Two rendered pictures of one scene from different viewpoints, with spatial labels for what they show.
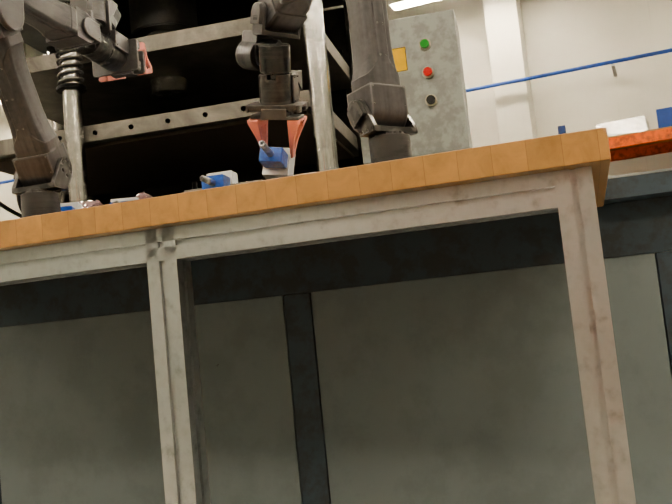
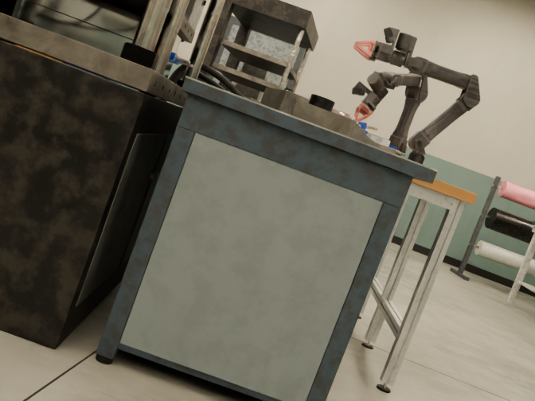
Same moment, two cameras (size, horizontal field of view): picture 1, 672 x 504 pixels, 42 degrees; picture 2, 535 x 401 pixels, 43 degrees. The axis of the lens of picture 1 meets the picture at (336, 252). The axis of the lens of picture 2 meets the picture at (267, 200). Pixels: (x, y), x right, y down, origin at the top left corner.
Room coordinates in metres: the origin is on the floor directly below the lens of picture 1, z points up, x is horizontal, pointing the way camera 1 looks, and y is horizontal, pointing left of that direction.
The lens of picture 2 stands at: (2.63, 3.01, 0.72)
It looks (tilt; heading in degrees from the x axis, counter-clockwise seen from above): 5 degrees down; 255
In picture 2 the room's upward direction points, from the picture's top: 20 degrees clockwise
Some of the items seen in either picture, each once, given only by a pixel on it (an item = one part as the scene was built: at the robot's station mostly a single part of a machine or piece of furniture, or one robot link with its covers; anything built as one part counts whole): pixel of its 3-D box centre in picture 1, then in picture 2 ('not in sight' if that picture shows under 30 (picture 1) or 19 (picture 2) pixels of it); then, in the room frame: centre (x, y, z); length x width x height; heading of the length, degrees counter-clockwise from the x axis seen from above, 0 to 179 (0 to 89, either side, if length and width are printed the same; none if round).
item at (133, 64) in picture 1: (109, 54); (382, 53); (1.72, 0.41, 1.20); 0.10 x 0.07 x 0.07; 75
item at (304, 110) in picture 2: not in sight; (320, 121); (2.00, 0.88, 0.83); 0.20 x 0.15 x 0.07; 168
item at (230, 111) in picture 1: (180, 151); not in sight; (2.89, 0.48, 1.26); 1.10 x 0.74 x 0.05; 78
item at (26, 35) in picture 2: not in sight; (66, 53); (2.84, 0.49, 0.75); 1.30 x 0.84 x 0.06; 78
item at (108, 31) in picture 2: not in sight; (102, 32); (2.75, 0.46, 0.87); 0.50 x 0.27 x 0.17; 168
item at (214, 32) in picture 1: (175, 79); not in sight; (2.90, 0.48, 1.51); 1.10 x 0.70 x 0.05; 78
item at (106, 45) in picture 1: (93, 41); (397, 57); (1.67, 0.43, 1.20); 0.07 x 0.06 x 0.07; 165
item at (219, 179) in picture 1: (214, 183); not in sight; (1.60, 0.21, 0.89); 0.13 x 0.05 x 0.05; 168
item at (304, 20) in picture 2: not in sight; (247, 102); (1.28, -4.56, 1.03); 1.54 x 0.94 x 2.06; 69
